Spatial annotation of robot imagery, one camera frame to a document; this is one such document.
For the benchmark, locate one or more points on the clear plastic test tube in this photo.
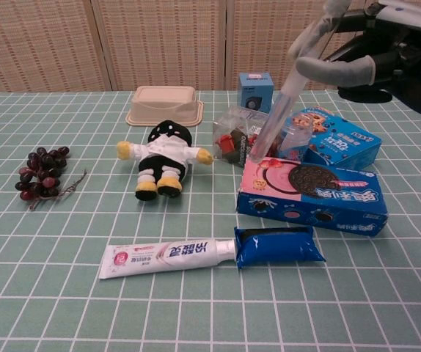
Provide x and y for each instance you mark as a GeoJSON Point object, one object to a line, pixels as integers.
{"type": "Point", "coordinates": [276, 117]}

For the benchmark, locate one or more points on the beige plastic food container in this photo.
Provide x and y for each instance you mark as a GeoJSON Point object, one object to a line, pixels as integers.
{"type": "Point", "coordinates": [164, 106]}

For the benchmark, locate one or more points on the pink and blue Oreo box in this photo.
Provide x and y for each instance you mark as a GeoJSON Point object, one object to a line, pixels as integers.
{"type": "Point", "coordinates": [306, 198]}

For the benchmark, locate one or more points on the clear bag of coffee capsules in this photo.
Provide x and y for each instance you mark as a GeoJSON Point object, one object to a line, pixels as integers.
{"type": "Point", "coordinates": [232, 135]}

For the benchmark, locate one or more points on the blue Oreo snack packet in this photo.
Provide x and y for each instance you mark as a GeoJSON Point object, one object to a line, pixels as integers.
{"type": "Point", "coordinates": [276, 247]}

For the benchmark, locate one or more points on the blue chocolate chip cookie box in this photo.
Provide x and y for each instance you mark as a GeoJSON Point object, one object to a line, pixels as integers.
{"type": "Point", "coordinates": [346, 144]}

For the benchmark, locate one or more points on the small light blue box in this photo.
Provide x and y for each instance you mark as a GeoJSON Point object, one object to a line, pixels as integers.
{"type": "Point", "coordinates": [256, 89]}

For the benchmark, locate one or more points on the white toothpaste tube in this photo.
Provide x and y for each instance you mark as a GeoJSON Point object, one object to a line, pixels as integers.
{"type": "Point", "coordinates": [159, 258]}

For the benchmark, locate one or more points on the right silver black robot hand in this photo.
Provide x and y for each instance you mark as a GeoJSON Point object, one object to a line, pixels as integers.
{"type": "Point", "coordinates": [412, 69]}

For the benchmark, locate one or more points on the green grid tablecloth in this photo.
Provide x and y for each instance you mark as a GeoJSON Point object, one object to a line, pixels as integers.
{"type": "Point", "coordinates": [86, 311]}

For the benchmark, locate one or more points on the black and white plush doll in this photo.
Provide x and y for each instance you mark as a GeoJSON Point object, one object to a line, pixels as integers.
{"type": "Point", "coordinates": [164, 154]}

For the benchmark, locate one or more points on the dark red grape bunch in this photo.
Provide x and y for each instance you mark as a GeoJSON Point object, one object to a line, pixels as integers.
{"type": "Point", "coordinates": [42, 172]}

